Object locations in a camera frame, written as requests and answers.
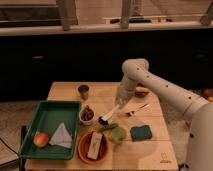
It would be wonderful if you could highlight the orange plate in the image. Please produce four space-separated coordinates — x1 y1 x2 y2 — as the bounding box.
77 132 109 165

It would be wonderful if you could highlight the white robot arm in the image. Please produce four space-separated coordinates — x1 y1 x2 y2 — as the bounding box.
115 59 213 171

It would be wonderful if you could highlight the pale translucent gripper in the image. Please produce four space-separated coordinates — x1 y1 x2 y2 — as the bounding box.
115 84 134 108

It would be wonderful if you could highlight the green pepper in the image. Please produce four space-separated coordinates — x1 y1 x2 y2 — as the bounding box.
98 123 118 132

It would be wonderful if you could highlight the white cup with dark contents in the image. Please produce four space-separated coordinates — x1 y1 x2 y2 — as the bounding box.
79 106 94 126

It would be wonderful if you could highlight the black cable left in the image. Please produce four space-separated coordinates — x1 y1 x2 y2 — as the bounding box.
0 125 28 171

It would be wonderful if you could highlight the wooden window frame rail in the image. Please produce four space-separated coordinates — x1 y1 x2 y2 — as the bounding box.
0 0 213 35

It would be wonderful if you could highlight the green plastic tray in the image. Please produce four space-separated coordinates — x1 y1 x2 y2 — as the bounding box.
19 101 81 160

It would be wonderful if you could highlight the silver fork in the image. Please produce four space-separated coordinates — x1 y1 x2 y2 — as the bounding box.
126 104 149 117

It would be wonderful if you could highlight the red orange apple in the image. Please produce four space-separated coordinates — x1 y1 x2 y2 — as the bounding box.
33 132 49 148

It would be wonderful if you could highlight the dark brown bowl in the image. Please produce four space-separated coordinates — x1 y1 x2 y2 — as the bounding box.
135 84 150 98

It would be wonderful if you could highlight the white box on plate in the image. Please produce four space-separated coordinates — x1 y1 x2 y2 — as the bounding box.
87 132 103 160

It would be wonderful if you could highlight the green sponge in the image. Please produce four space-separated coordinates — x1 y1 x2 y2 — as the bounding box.
130 125 152 141

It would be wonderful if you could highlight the yellow banana in bowl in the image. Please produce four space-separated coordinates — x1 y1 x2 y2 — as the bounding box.
135 87 150 93

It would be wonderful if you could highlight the white folded cloth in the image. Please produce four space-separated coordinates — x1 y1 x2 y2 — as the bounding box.
49 123 72 149

